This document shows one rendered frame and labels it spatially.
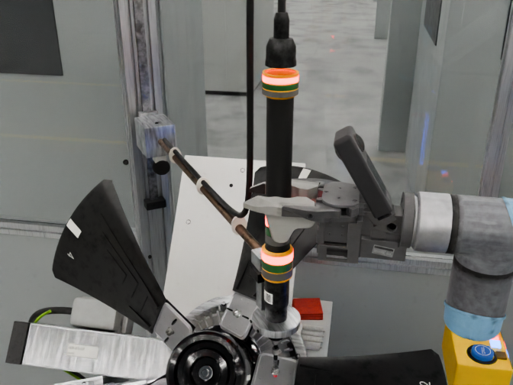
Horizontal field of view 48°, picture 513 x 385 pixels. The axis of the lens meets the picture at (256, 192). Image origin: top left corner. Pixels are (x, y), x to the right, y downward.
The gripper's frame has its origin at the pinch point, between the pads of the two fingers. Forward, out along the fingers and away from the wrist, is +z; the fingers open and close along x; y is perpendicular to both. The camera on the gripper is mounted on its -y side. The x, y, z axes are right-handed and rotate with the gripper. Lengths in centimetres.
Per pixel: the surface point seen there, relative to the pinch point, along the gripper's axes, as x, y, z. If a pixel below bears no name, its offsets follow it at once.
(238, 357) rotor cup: -3.8, 24.6, 1.7
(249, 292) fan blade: 6.8, 20.6, 2.2
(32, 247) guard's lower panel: 70, 58, 82
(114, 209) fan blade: 10.0, 9.9, 25.0
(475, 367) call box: 21, 42, -38
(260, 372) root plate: -0.1, 30.2, -0.9
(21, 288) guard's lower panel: 70, 74, 88
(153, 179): 55, 25, 36
